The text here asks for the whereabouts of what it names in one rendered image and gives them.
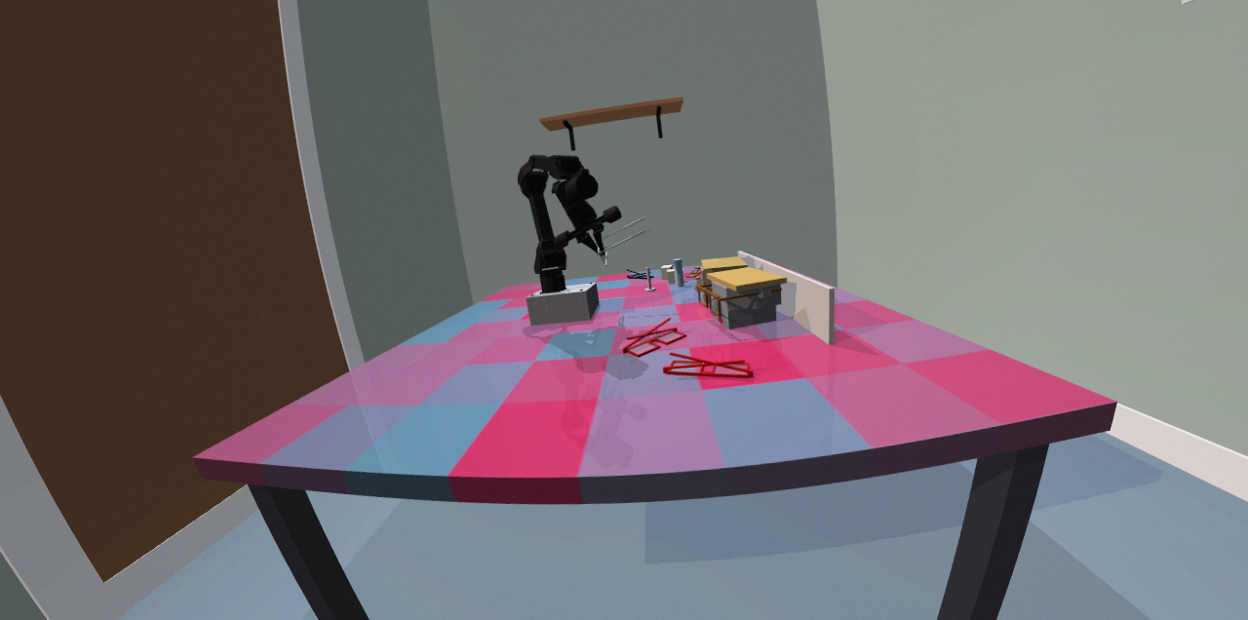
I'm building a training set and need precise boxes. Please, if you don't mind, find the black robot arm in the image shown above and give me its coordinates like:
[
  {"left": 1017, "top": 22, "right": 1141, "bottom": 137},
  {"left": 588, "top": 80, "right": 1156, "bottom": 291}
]
[{"left": 518, "top": 155, "right": 598, "bottom": 294}]

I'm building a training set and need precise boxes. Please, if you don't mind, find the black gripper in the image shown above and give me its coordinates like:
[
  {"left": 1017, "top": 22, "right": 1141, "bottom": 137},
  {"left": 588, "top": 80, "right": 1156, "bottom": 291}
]
[{"left": 554, "top": 201, "right": 622, "bottom": 253}]

